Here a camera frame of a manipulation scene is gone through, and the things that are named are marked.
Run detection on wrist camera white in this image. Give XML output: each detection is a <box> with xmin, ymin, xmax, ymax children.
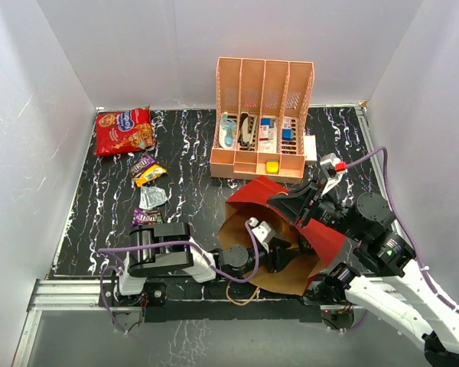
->
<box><xmin>246</xmin><ymin>217</ymin><xmax>276</xmax><ymax>245</ymax></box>
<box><xmin>320</xmin><ymin>153</ymin><xmax>347</xmax><ymax>196</ymax></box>

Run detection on white box beside organizer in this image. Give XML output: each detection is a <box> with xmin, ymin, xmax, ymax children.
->
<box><xmin>303</xmin><ymin>135</ymin><xmax>317</xmax><ymax>167</ymax></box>

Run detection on purple cable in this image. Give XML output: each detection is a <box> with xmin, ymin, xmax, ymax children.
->
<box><xmin>97</xmin><ymin>217</ymin><xmax>260</xmax><ymax>333</ymax></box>
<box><xmin>343</xmin><ymin>147</ymin><xmax>459</xmax><ymax>322</ymax></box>

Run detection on yellow snack packet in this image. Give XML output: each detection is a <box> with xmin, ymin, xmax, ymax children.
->
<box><xmin>135</xmin><ymin>164</ymin><xmax>167</xmax><ymax>187</ymax></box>

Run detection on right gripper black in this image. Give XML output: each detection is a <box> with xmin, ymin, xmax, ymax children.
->
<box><xmin>266</xmin><ymin>176</ymin><xmax>364</xmax><ymax>241</ymax></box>

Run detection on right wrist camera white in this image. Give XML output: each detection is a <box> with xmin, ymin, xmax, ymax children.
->
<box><xmin>320</xmin><ymin>153</ymin><xmax>347</xmax><ymax>196</ymax></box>

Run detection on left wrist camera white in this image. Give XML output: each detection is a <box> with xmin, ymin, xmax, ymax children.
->
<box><xmin>246</xmin><ymin>217</ymin><xmax>276</xmax><ymax>245</ymax></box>

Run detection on blue eraser block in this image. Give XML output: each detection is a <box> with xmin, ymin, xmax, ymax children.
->
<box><xmin>282</xmin><ymin>128</ymin><xmax>294</xmax><ymax>142</ymax></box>

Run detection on pink desk organizer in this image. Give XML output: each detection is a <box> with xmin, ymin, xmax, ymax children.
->
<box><xmin>210</xmin><ymin>57</ymin><xmax>314</xmax><ymax>184</ymax></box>

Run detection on red cookie snack bag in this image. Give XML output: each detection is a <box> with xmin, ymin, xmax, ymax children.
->
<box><xmin>95</xmin><ymin>106</ymin><xmax>156</xmax><ymax>157</ymax></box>

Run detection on black stapler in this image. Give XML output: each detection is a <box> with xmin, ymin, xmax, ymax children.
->
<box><xmin>239</xmin><ymin>113</ymin><xmax>257</xmax><ymax>151</ymax></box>

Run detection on white red card box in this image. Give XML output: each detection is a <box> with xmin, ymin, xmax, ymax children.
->
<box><xmin>259</xmin><ymin>117</ymin><xmax>277</xmax><ymax>142</ymax></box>

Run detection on red paper bag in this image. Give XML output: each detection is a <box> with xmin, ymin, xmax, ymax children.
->
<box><xmin>218</xmin><ymin>177</ymin><xmax>345</xmax><ymax>296</ymax></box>

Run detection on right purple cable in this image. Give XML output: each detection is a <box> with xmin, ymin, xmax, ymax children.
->
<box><xmin>343</xmin><ymin>147</ymin><xmax>459</xmax><ymax>322</ymax></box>

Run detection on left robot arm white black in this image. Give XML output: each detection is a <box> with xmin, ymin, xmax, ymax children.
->
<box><xmin>116</xmin><ymin>217</ymin><xmax>299</xmax><ymax>305</ymax></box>

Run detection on purple brown candy packet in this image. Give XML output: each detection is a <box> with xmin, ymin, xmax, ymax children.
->
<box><xmin>129</xmin><ymin>155</ymin><xmax>157</xmax><ymax>180</ymax></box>

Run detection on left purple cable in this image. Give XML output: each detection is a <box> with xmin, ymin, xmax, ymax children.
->
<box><xmin>97</xmin><ymin>217</ymin><xmax>260</xmax><ymax>333</ymax></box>

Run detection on blue tape dispenser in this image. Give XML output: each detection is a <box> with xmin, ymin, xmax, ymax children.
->
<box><xmin>218</xmin><ymin>112</ymin><xmax>237</xmax><ymax>149</ymax></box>

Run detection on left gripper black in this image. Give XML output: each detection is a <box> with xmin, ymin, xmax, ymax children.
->
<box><xmin>229</xmin><ymin>238</ymin><xmax>298</xmax><ymax>280</ymax></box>

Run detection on yellow sticky notes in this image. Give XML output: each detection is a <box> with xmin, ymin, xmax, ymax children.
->
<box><xmin>265</xmin><ymin>160</ymin><xmax>279</xmax><ymax>174</ymax></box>

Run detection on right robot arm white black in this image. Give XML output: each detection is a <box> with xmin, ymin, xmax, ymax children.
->
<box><xmin>267</xmin><ymin>180</ymin><xmax>459</xmax><ymax>366</ymax></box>

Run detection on silver foil snack packet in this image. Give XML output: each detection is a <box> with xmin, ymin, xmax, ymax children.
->
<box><xmin>139</xmin><ymin>187</ymin><xmax>168</xmax><ymax>210</ymax></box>

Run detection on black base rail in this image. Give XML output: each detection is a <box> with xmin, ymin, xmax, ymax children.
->
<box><xmin>99</xmin><ymin>273</ymin><xmax>365</xmax><ymax>330</ymax></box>

